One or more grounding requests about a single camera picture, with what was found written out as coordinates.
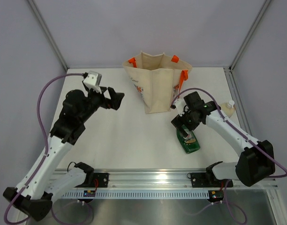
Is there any aluminium frame post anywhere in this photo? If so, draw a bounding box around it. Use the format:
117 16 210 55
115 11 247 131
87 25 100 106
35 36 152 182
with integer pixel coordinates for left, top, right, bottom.
229 0 273 72
25 0 69 71

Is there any left aluminium frame post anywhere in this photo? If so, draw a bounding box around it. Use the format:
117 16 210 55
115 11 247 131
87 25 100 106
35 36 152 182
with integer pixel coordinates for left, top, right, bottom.
25 0 69 71

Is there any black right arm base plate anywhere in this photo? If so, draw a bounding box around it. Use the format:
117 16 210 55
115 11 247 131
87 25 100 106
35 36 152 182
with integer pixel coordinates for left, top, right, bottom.
187 172 227 188

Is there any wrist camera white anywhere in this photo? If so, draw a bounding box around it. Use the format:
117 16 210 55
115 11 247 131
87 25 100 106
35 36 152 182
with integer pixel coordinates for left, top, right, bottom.
170 98 186 117
82 71 102 94

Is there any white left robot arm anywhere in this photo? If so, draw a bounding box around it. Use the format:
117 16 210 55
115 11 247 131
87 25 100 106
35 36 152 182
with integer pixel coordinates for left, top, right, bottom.
3 87 125 221

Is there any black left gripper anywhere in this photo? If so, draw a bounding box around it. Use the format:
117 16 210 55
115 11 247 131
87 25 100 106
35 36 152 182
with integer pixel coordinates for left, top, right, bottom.
80 86 124 123

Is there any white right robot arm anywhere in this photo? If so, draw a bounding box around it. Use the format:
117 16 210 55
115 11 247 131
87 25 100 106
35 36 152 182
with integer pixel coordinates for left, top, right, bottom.
171 91 275 187

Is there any right side aluminium rail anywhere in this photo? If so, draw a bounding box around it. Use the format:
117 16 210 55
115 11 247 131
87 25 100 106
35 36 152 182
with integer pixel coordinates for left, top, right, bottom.
223 67 252 135

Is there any cream pump lotion bottle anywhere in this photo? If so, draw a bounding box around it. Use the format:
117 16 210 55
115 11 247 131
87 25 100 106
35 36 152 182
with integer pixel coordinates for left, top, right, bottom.
221 100 235 118

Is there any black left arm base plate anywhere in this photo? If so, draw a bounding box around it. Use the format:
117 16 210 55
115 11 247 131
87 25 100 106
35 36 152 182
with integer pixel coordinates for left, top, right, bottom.
76 172 109 188

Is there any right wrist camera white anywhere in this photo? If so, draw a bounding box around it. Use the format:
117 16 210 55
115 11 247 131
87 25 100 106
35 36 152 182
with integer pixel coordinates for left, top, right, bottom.
170 98 186 117

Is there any slotted white cable duct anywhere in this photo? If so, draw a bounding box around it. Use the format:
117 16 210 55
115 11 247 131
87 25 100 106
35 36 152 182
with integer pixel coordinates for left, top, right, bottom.
61 189 209 200

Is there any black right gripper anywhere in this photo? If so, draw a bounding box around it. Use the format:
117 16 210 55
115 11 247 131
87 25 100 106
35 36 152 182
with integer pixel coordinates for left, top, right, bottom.
171 108 201 137

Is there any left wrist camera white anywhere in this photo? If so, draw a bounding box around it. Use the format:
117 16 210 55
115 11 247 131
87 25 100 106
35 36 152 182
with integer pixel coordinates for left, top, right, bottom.
82 71 102 94

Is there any beige canvas tote bag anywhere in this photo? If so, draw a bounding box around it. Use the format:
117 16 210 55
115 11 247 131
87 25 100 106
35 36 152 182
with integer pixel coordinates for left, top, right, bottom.
122 52 192 114

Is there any right aluminium frame post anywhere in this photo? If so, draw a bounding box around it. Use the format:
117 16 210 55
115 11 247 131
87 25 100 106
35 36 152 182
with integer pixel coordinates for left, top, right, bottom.
229 0 273 72

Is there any aluminium mounting rail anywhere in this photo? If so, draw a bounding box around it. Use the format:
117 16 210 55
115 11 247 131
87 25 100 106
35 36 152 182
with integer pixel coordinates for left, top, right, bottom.
49 168 279 189

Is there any green Fairy dish soap bottle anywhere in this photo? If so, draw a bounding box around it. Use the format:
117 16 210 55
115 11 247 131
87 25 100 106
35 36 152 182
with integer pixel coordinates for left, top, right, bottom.
177 125 200 154

